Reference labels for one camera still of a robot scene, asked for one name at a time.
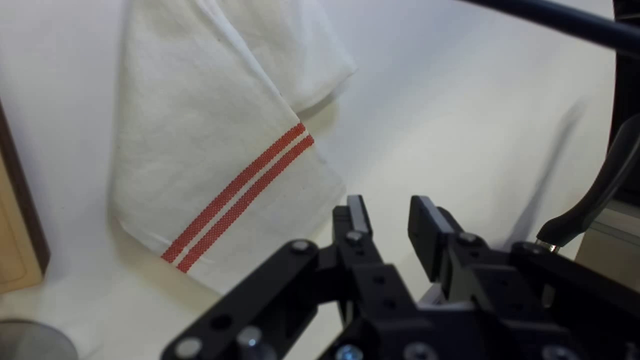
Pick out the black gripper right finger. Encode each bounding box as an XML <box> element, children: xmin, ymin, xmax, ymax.
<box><xmin>407</xmin><ymin>194</ymin><xmax>640</xmax><ymax>348</ymax></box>

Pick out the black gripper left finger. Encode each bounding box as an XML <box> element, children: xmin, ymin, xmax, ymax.
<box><xmin>158</xmin><ymin>194</ymin><xmax>418</xmax><ymax>360</ymax></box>

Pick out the white striped cloth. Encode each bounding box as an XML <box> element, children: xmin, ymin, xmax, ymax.
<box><xmin>108</xmin><ymin>0</ymin><xmax>359</xmax><ymax>297</ymax></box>

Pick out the steel pot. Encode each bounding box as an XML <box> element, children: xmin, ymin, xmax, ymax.
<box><xmin>0</xmin><ymin>318</ymin><xmax>80</xmax><ymax>360</ymax></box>

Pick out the black camera cable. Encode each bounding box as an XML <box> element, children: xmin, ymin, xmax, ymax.
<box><xmin>458</xmin><ymin>0</ymin><xmax>640</xmax><ymax>251</ymax></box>

